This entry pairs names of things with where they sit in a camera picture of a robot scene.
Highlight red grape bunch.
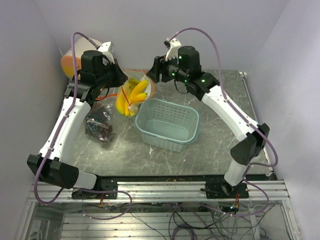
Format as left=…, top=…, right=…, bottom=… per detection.
left=86, top=104, right=115, bottom=143

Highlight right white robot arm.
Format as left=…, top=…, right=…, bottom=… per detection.
left=147, top=46, right=270, bottom=198

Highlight white cylinder orange lid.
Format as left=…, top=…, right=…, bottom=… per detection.
left=60, top=37, right=103, bottom=80

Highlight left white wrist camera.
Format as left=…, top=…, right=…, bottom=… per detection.
left=97, top=41, right=115, bottom=64

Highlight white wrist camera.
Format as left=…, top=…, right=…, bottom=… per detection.
left=164, top=38, right=182, bottom=62
left=97, top=41, right=115, bottom=64

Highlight light blue plastic basket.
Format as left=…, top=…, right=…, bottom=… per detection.
left=133, top=98, right=201, bottom=152

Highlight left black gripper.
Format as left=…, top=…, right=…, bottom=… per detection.
left=96, top=58, right=129, bottom=89

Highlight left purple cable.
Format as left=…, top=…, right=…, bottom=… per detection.
left=33, top=31, right=100, bottom=204

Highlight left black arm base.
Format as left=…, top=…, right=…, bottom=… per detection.
left=71, top=176, right=118, bottom=200

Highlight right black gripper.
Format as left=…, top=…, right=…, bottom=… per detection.
left=146, top=52, right=189, bottom=84

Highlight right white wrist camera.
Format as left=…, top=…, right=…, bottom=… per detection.
left=164, top=38, right=182, bottom=62

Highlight aluminium frame rail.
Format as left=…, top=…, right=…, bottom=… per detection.
left=38, top=180, right=290, bottom=203

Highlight loose wires below table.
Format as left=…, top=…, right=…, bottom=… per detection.
left=82, top=192, right=276, bottom=240

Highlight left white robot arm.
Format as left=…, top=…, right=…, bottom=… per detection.
left=27, top=49, right=127, bottom=199

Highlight yellow banana bunch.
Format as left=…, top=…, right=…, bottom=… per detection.
left=115, top=78, right=140, bottom=117

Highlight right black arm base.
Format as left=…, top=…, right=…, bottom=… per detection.
left=200, top=180, right=249, bottom=199

